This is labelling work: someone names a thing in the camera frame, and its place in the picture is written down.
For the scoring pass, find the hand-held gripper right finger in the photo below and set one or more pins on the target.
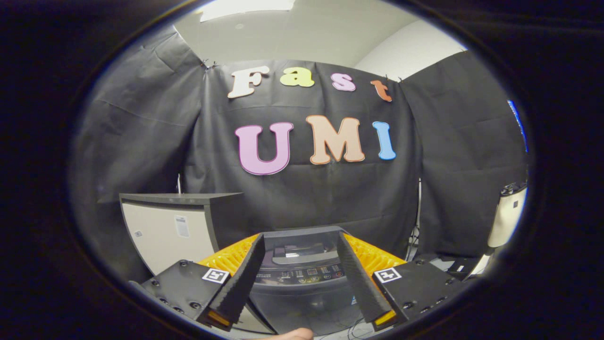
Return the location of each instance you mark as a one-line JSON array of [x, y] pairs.
[[361, 288]]

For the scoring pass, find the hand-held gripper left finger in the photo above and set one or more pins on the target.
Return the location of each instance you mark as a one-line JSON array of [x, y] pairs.
[[243, 283]]

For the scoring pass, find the grey washing machine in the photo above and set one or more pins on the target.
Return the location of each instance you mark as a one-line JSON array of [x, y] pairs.
[[306, 307]]

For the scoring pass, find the dark washing machine lid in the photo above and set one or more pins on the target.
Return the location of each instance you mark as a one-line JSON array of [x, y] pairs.
[[302, 236]]

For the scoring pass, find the metal backdrop stand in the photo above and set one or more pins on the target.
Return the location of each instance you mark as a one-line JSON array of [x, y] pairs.
[[414, 241], [179, 184]]

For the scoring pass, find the white cabinet with dark side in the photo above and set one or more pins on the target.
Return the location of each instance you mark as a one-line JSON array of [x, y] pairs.
[[160, 241]]

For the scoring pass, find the black backdrop cloth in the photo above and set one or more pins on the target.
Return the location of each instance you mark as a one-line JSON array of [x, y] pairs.
[[330, 198]]

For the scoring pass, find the black flat case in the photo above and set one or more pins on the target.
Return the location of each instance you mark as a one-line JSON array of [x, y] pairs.
[[460, 267]]

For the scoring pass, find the white rounded device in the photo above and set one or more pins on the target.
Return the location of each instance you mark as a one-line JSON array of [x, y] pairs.
[[507, 217]]

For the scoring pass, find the blue screen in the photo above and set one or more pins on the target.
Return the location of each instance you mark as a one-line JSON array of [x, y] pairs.
[[519, 123]]

